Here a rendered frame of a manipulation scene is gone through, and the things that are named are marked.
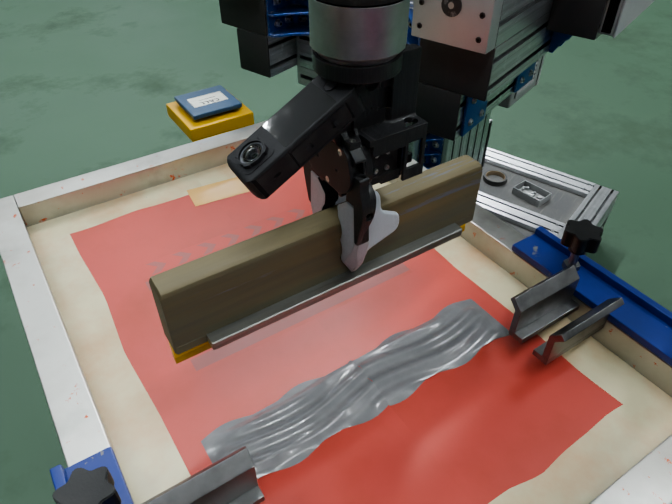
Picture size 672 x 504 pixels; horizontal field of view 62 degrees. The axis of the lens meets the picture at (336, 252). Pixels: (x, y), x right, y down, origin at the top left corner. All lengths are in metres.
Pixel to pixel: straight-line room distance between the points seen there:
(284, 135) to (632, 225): 2.32
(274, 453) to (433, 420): 0.16
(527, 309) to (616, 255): 1.85
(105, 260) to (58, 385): 0.23
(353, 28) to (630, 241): 2.23
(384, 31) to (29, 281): 0.52
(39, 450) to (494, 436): 1.48
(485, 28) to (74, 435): 0.76
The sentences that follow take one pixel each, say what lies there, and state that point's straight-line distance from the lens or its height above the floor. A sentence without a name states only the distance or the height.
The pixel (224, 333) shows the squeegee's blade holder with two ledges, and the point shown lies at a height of 1.07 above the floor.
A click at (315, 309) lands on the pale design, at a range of 0.69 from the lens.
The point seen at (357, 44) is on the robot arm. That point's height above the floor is 1.31.
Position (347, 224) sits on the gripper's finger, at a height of 1.14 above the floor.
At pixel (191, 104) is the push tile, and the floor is 0.97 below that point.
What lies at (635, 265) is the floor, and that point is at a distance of 2.46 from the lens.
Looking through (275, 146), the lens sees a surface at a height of 1.24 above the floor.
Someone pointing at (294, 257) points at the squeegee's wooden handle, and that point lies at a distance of 0.51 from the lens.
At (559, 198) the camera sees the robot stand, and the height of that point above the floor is 0.21.
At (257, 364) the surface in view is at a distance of 0.64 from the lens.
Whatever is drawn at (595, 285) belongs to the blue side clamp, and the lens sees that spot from 0.72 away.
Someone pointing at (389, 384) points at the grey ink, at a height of 0.96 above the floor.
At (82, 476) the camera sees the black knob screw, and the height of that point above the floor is 1.06.
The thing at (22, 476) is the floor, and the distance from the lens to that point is 1.85.
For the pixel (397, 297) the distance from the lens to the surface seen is 0.71.
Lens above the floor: 1.46
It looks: 41 degrees down
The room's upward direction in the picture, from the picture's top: straight up
